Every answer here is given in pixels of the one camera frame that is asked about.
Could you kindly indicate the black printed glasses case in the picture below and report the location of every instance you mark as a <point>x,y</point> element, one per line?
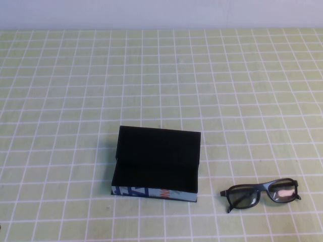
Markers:
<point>156,161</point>

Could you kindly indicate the black framed glasses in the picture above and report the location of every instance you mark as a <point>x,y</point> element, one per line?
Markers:
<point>262,187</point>

